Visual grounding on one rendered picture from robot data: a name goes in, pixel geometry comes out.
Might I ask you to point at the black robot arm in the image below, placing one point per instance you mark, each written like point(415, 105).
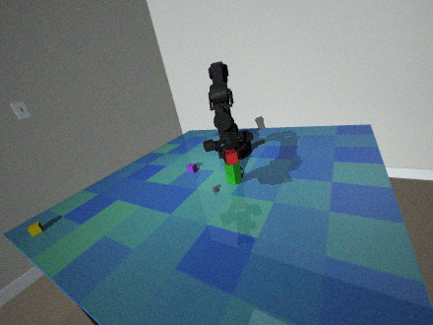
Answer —
point(220, 95)

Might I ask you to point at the red block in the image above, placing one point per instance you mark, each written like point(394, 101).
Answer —
point(231, 157)

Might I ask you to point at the small purple cube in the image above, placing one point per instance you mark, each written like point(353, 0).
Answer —
point(192, 167)

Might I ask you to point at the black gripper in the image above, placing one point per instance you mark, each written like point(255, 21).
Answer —
point(211, 145)

